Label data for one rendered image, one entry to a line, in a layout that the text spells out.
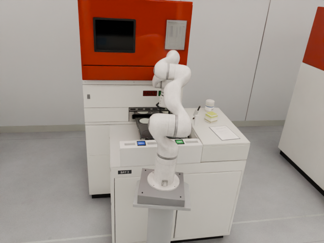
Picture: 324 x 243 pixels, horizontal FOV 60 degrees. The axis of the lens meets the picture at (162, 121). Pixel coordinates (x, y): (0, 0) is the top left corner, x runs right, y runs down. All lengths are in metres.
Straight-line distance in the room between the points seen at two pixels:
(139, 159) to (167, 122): 0.50
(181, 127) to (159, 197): 0.41
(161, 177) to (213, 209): 0.80
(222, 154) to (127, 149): 0.66
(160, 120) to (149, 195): 0.42
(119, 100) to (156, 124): 0.94
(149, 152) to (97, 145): 0.78
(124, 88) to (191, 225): 1.21
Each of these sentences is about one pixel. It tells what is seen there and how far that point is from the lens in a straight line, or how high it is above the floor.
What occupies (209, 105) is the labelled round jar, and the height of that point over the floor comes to 1.03.
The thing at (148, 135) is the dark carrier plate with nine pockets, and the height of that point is 0.90.
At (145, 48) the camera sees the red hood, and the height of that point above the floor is 1.47.
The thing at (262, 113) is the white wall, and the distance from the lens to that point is 4.68.
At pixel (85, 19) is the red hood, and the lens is 2.14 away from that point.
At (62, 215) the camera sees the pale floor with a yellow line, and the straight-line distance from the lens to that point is 2.80.
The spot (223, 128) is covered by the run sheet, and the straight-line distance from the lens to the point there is 2.17.
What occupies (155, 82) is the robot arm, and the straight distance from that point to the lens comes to 2.10.
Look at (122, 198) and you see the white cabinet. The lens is 2.06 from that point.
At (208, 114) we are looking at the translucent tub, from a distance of 2.21.
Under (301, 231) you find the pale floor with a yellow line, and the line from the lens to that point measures 2.99.
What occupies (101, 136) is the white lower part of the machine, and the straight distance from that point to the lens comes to 2.48.
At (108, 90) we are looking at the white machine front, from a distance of 2.31.
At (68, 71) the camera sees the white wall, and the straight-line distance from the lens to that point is 3.84.
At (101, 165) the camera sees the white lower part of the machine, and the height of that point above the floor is 0.41.
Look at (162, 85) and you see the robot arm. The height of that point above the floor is 1.23.
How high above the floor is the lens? 1.90
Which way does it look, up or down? 25 degrees down
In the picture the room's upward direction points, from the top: 4 degrees clockwise
